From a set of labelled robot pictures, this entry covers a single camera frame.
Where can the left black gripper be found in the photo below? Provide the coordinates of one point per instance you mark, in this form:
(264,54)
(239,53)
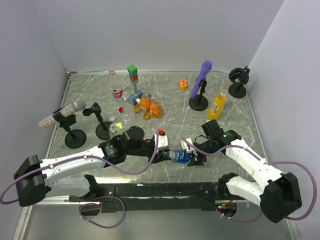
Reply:
(160,155)

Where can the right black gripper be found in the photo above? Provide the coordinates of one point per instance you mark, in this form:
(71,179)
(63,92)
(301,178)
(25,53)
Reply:
(199,162)

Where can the blue label water bottle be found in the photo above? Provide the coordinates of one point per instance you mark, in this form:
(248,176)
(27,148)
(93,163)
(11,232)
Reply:
(179,156)

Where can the clear plastic bottle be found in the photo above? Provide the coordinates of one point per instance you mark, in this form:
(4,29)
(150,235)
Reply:
(112,130)

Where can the yellow juice bottle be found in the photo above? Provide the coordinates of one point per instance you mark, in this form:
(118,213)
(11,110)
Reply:
(217,106)

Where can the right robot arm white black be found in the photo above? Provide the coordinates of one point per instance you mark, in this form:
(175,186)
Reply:
(276,193)

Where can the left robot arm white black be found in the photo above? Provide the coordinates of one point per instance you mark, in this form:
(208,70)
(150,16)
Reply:
(38,179)

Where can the short orange bottle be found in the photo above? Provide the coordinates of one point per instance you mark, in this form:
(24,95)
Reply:
(155,109)

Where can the tall orange bottle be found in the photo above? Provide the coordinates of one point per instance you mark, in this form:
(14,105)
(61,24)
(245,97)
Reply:
(145,103)

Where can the small clear bottle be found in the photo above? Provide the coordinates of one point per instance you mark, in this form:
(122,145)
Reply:
(127,98)

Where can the red label water bottle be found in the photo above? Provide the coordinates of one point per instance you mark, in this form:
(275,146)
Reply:
(115,84)

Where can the orange cap front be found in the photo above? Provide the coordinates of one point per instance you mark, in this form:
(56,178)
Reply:
(147,116)

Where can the orange cap near bottles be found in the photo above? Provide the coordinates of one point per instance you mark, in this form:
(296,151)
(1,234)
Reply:
(137,109)

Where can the lime green block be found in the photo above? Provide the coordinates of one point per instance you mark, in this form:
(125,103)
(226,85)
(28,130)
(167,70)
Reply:
(119,125)

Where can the black microphone stand centre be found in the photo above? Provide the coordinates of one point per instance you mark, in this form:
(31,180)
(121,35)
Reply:
(199,102)

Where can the empty black microphone stand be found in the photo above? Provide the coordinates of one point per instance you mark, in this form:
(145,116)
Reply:
(102,129)

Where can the yellow orange toy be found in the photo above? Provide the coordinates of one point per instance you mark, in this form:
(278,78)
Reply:
(183,84)

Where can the black stand holding microphone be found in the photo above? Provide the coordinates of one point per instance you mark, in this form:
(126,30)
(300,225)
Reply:
(74,138)

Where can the colourful block tower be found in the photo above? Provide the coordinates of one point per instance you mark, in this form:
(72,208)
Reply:
(138,91)

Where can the silver glitter microphone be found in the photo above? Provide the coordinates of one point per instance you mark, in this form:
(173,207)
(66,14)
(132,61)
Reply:
(77,105)

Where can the purple microphone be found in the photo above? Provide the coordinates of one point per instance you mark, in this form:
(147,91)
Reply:
(205,68)

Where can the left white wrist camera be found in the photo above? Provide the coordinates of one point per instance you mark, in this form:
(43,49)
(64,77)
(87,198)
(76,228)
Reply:
(163,142)

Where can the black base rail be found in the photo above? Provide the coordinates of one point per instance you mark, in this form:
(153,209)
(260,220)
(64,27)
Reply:
(158,196)

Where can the black ring stand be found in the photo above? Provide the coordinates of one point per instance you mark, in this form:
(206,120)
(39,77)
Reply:
(239,78)

